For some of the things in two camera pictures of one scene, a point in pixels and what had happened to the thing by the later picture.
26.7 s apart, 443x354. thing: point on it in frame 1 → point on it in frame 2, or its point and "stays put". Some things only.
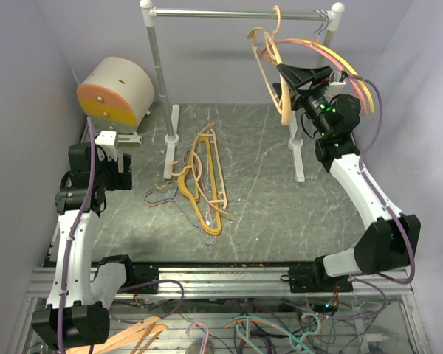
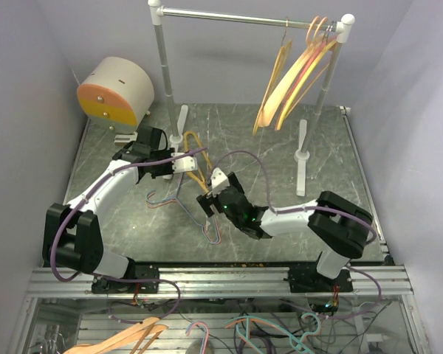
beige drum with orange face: [117, 93] stays put
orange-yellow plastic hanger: [184, 181] → [196, 176]
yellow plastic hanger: [320, 46] → [303, 80]
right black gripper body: [314, 106] → [206, 202]
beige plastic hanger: [195, 169] → [314, 44]
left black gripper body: [109, 176] → [162, 169]
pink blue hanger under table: [207, 336] stays put
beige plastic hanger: [268, 60] → [280, 91]
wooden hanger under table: [127, 336] stays put
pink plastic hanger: [325, 50] → [301, 79]
